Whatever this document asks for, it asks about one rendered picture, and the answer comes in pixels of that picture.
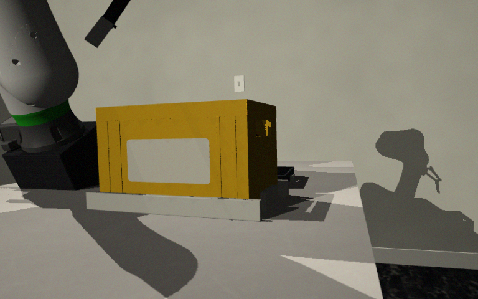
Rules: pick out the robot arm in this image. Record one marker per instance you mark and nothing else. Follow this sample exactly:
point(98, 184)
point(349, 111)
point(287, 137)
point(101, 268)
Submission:
point(38, 74)

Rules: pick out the grey flat rail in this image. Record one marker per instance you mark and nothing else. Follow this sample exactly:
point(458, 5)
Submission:
point(189, 206)

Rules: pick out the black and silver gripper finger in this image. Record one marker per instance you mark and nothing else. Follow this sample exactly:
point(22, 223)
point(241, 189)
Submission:
point(106, 22)

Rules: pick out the yellow wooden crate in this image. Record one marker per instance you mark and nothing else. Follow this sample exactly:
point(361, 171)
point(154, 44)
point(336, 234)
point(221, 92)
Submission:
point(202, 149)

